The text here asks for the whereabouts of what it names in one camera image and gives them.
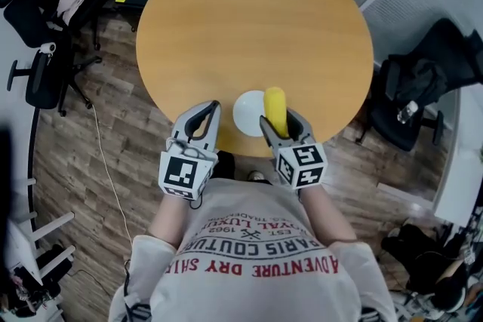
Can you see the person's right forearm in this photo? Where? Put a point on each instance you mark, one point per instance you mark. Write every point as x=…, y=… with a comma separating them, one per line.
x=324, y=218

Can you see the person's black trouser leg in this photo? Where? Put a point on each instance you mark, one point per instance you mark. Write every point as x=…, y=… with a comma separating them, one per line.
x=224, y=164

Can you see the person's shoe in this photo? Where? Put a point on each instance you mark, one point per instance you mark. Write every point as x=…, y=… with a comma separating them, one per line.
x=255, y=175

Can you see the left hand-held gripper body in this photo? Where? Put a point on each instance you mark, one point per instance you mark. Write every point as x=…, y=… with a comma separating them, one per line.
x=179, y=171

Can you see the black mesh office chair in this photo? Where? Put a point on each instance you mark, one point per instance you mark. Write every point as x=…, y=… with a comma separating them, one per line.
x=449, y=49

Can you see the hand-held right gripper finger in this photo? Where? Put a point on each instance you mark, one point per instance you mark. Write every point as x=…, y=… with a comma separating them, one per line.
x=272, y=139
x=307, y=132

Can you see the black bag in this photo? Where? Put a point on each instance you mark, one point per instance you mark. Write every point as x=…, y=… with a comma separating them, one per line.
x=419, y=83

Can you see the white round plate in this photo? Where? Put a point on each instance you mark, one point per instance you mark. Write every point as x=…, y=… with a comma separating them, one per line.
x=247, y=113

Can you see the round wooden table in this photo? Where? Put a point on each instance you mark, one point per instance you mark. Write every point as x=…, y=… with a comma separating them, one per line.
x=245, y=30

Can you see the white desk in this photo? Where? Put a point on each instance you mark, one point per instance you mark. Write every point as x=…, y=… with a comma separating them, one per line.
x=53, y=226
x=464, y=169

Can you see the yellow banana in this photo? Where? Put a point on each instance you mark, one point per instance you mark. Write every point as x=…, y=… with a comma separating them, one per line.
x=275, y=109

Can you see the person's white printed t-shirt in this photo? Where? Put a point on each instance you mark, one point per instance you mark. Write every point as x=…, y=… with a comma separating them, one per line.
x=245, y=294

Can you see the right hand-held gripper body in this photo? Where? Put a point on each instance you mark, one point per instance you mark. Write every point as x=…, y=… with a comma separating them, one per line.
x=305, y=162

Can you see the clear plastic water bottle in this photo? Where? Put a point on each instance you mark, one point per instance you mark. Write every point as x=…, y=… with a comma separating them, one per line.
x=407, y=112

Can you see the person's left forearm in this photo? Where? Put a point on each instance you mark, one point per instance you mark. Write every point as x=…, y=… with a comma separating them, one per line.
x=170, y=222

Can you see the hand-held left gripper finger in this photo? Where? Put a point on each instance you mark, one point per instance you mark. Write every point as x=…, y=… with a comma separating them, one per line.
x=214, y=132
x=180, y=126

